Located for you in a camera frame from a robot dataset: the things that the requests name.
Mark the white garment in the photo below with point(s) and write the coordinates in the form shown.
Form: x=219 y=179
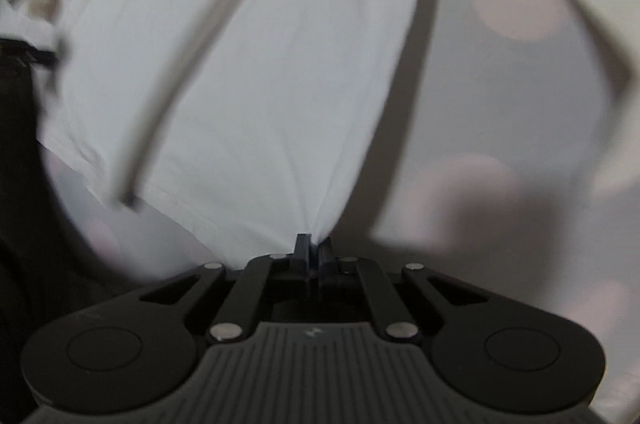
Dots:
x=250 y=104

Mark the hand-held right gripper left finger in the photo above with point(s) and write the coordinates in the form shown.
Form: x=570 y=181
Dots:
x=301 y=251

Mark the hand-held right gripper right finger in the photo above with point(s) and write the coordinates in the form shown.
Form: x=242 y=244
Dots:
x=327 y=256

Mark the polka dot bed sheet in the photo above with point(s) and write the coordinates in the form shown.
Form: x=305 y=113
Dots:
x=500 y=114

